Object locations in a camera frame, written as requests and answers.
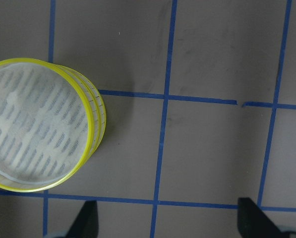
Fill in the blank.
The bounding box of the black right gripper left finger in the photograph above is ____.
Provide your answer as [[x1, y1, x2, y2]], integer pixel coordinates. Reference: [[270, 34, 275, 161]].
[[64, 200, 99, 238]]

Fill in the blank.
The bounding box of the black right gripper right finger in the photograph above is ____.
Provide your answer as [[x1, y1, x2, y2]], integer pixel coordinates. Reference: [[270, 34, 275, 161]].
[[237, 197, 283, 238]]

